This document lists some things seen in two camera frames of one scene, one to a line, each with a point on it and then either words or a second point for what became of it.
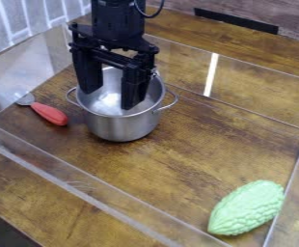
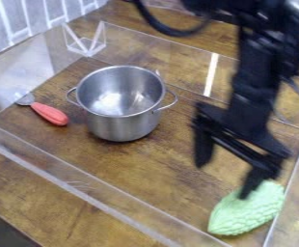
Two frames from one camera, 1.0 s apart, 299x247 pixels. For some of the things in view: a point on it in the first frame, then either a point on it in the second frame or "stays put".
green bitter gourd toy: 246,208 stays put
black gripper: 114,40 → 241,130
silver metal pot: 108,121 stays put
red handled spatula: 49,114 stays put
